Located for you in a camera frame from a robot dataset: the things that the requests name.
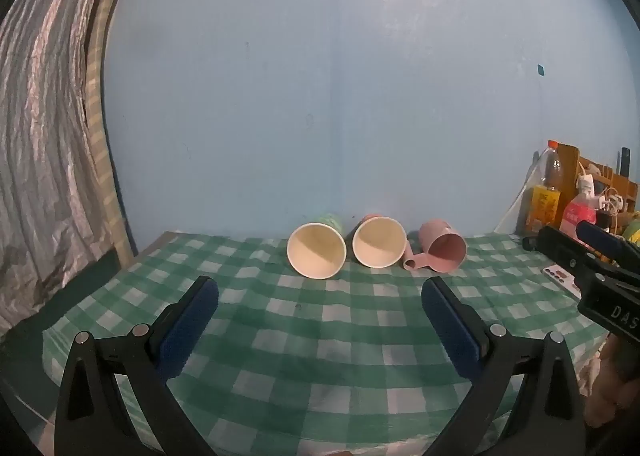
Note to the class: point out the wooden rack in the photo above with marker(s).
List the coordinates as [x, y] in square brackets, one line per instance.
[617, 186]

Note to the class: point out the striped mattress edge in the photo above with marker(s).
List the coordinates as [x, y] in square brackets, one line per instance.
[97, 86]

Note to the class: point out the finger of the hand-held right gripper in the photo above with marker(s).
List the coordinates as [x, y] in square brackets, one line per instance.
[567, 253]
[602, 241]

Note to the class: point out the green paper cup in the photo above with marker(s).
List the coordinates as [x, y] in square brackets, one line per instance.
[316, 250]

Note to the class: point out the white phone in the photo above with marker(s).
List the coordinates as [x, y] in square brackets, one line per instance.
[560, 281]

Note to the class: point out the orange-capped bottle with yellow label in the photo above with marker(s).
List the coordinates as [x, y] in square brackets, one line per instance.
[547, 196]

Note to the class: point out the spray bottle with pink label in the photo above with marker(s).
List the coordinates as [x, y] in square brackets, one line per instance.
[575, 216]

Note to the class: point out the red paper cup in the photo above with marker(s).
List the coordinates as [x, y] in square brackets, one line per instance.
[379, 241]

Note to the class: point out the silver curtain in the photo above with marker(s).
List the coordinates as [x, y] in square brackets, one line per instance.
[40, 136]

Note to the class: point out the green checkered tablecloth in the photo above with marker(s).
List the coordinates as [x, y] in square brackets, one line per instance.
[320, 336]

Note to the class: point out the yellow-green object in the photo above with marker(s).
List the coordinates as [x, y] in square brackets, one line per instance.
[632, 231]

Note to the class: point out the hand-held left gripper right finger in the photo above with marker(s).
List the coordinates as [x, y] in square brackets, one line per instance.
[452, 331]

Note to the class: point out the person's right hand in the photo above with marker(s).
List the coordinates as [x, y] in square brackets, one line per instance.
[607, 386]

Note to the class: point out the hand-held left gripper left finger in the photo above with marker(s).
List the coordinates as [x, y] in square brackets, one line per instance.
[182, 331]

